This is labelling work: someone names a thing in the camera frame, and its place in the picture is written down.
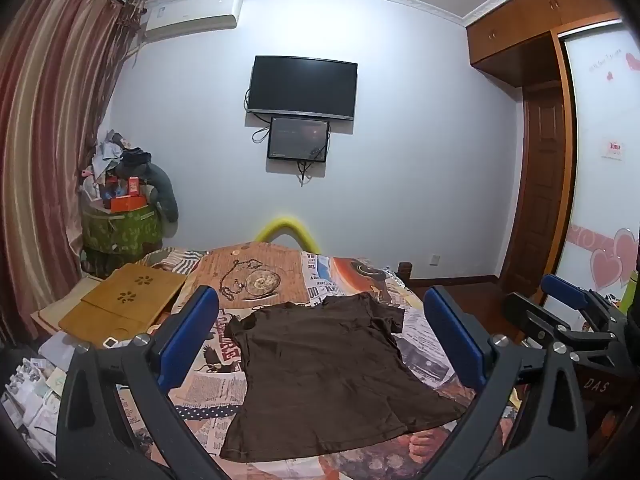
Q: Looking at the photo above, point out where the white heart print sliding door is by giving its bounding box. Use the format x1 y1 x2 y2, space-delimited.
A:
542 25 640 321

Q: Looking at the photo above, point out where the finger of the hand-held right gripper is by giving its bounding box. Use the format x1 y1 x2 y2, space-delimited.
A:
540 273 626 326
501 291 621 361

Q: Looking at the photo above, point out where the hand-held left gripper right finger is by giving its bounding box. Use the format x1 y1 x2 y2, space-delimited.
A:
424 285 591 480

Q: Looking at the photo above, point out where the pile of printed papers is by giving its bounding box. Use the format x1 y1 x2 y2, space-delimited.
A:
2 332 76 461

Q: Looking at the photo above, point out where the orange box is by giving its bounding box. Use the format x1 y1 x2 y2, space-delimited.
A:
110 195 148 212

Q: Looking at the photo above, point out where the small black monitor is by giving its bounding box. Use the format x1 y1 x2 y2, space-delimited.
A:
266 116 332 163

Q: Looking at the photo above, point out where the striped pink beige curtain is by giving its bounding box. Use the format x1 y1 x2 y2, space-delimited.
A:
0 0 146 346

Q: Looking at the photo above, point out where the printed blanket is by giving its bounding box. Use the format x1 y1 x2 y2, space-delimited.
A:
125 241 531 480

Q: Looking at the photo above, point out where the brown t-shirt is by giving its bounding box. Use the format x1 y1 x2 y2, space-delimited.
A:
219 292 467 463

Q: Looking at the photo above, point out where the wooden wardrobe cabinet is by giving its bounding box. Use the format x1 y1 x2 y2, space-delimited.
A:
465 0 626 73

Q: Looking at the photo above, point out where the black wall television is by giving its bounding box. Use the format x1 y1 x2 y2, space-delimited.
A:
247 55 359 122

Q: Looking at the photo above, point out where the pile of clothes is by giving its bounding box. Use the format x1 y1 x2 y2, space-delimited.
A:
80 129 153 196

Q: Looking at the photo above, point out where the black monitor cable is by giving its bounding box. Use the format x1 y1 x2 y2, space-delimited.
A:
297 130 331 187

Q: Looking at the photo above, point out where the wooden lap desk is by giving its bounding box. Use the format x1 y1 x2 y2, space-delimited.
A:
58 262 190 346

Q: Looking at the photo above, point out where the white air conditioner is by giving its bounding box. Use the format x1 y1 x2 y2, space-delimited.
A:
141 0 244 41

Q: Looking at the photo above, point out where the black television cable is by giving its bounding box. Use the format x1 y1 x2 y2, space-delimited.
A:
244 87 273 144

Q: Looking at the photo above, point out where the striped cloth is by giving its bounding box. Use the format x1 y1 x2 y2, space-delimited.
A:
142 246 208 283

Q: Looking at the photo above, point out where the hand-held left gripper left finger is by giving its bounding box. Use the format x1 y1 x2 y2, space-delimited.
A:
55 285 236 480

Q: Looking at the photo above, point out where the yellow foam tube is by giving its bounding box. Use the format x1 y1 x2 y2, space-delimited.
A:
255 217 318 252

